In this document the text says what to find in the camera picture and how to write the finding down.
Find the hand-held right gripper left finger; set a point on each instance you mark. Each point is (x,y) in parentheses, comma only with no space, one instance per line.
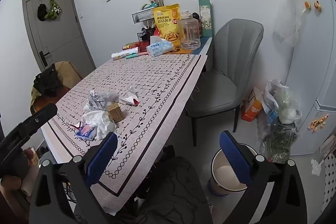
(101,161)

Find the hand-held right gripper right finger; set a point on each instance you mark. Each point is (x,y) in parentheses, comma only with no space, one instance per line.
(235,158)

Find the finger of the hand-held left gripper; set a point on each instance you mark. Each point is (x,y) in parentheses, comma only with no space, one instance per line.
(36,119)

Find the white trash bin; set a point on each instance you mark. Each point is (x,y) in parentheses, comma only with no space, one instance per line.
(223,174)

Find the blue red packet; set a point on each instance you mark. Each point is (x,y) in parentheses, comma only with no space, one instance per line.
(85,132)

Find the small brown cardboard box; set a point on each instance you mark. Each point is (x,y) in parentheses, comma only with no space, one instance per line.
(116,113)

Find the printed paper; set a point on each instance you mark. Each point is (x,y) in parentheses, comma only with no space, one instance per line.
(91,106)

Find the red white wrapper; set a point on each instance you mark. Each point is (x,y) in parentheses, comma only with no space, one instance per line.
(130,99)

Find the person's left hand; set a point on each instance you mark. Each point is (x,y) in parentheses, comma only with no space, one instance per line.
(10,184)

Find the orange chair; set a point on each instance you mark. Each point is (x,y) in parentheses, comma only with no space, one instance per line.
(46,104)

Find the crumpled white tissue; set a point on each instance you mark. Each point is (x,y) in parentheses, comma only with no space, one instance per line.
(97,121)

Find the black garment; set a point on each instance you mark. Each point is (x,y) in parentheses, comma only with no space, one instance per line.
(48,81)

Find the clear bag of greens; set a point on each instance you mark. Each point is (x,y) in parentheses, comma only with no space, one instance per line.
(278,142)

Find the orange white carton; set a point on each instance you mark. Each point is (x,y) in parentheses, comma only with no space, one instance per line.
(252,108)

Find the crumpled clear plastic wrapper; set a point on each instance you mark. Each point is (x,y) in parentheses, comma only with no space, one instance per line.
(107,96)

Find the person's dark patterned pants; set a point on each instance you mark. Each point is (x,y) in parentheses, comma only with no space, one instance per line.
(173,187)

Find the white plastic bag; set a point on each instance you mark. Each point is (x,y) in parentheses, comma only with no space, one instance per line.
(283,103)

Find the crumpled white paper scrap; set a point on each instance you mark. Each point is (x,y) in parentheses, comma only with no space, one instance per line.
(316,166)

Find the grey door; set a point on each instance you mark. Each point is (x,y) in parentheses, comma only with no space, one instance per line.
(63,35)

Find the patterned beige tablecloth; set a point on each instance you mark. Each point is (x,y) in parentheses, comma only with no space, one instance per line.
(131,77)

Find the grey upholstered chair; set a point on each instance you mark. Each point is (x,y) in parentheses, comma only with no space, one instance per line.
(231,56)

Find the black hanging hat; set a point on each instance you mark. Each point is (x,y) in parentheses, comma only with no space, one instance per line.
(41,12)

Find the green pen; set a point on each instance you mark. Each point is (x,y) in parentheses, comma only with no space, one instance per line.
(130,56)

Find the white printed bag roll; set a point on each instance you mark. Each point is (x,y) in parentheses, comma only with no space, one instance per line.
(126,54)

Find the green hanging hat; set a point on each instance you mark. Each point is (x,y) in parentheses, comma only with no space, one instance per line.
(53,10)

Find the pink pen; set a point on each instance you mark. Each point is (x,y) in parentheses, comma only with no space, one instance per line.
(141,54)

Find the colourful snack packet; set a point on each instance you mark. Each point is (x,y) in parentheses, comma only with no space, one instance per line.
(130,45)

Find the white refrigerator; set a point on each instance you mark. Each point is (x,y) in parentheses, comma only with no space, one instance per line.
(312,61)

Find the blue white tissue pack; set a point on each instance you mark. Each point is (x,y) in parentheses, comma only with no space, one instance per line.
(160,48)

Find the clear plastic jar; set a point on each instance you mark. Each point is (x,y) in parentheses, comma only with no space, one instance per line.
(190,32)

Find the dark sauce bottle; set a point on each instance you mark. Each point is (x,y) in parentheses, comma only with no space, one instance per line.
(198,22)

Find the black utensil holder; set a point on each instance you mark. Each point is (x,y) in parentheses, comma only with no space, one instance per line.
(151,28)

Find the clear hanging plastic bag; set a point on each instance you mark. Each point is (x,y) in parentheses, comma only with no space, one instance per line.
(288,24)

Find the tall green box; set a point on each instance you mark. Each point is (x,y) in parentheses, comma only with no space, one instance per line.
(205,16)

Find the yellow snack bag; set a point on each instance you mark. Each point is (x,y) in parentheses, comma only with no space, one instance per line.
(166,24)

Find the teal plastic item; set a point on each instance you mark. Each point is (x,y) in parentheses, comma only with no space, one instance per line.
(150,6)

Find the group of fridge magnets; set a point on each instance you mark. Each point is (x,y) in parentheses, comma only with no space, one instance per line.
(307,5)

